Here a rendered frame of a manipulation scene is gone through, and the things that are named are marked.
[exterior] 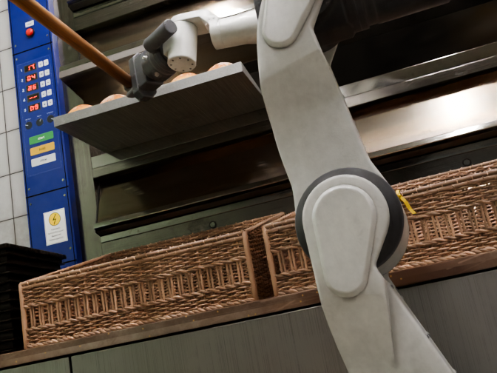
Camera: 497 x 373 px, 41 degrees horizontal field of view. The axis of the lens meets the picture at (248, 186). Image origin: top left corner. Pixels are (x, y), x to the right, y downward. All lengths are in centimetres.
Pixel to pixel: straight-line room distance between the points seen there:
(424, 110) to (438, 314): 79
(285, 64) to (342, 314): 35
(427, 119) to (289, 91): 98
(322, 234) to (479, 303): 48
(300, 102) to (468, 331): 54
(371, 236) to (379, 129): 106
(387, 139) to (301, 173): 96
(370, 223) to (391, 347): 16
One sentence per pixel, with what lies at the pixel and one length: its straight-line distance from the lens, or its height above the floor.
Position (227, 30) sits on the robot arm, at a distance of 149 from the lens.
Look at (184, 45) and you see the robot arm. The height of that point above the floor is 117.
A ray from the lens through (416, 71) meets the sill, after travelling 193.
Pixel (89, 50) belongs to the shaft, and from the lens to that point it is 153.
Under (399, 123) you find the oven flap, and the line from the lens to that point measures 189.
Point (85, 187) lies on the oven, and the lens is 214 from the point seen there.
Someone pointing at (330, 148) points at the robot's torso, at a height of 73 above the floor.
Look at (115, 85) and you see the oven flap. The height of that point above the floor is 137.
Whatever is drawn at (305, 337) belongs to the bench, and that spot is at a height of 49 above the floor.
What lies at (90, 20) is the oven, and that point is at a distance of 233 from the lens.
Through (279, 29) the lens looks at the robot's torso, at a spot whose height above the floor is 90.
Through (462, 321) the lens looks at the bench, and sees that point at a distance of 125.
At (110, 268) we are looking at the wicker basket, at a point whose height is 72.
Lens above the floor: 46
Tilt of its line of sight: 15 degrees up
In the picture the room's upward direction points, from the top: 11 degrees counter-clockwise
